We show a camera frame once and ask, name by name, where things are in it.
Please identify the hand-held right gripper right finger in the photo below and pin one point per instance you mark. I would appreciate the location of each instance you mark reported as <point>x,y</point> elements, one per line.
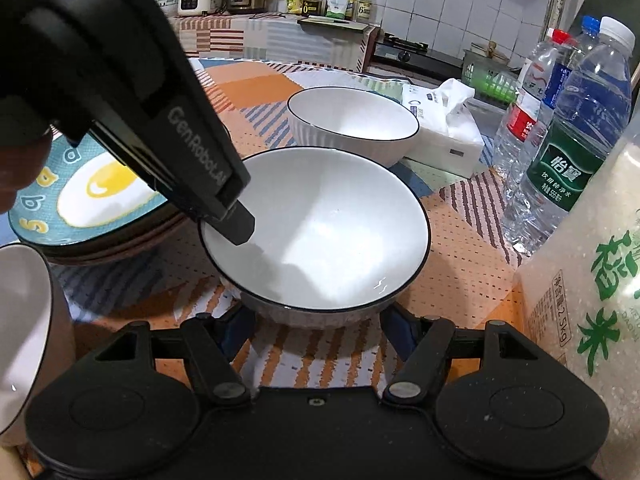
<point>395,325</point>

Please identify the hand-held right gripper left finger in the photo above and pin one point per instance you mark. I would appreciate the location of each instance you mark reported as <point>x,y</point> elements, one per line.
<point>239,327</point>

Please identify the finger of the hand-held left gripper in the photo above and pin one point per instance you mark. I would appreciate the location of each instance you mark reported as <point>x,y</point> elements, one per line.
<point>237,225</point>

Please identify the white bowl with black rim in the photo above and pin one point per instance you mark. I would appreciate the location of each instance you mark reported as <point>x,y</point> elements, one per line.
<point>20,330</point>
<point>340,240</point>
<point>350,120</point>

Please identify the blue fried egg plate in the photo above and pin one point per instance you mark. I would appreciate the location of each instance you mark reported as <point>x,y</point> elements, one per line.
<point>85,200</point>

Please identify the person's left hand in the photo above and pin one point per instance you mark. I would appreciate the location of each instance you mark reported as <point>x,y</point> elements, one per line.
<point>20,175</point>

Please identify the checked patchwork tablecloth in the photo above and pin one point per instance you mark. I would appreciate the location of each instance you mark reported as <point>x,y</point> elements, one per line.
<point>450,270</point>

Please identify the striped patchwork counter cloth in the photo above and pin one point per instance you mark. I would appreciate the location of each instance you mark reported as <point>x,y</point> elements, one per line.
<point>280,40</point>

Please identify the white tissue pack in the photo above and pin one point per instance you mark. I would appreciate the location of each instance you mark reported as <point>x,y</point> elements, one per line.
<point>450,145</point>

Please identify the yellow green food packet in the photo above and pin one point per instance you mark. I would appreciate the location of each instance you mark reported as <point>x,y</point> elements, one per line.
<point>296,1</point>

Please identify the clear bag of rice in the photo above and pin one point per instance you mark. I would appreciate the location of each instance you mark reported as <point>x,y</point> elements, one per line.
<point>590,310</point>

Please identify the kitchen knife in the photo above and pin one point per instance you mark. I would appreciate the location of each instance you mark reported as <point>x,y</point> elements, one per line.
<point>327,19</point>

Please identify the green label water bottle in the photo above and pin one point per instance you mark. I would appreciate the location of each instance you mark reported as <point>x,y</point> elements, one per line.
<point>560,170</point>

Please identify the dark cutting board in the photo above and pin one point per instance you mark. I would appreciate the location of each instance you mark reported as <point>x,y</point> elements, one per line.
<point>350,27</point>

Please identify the red cap water bottle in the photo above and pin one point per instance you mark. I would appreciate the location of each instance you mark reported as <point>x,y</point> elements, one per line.
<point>520,125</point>

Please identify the black gas stove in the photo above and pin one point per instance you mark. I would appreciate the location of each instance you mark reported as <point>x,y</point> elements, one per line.
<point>415,55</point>

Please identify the green plastic basket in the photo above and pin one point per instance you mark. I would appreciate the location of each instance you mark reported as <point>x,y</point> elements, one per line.
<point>487,82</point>

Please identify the blue cap water bottle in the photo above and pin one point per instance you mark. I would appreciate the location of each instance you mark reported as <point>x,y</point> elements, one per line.
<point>557,85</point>

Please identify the cream pot with lid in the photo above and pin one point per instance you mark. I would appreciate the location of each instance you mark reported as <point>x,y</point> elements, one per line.
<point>487,50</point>

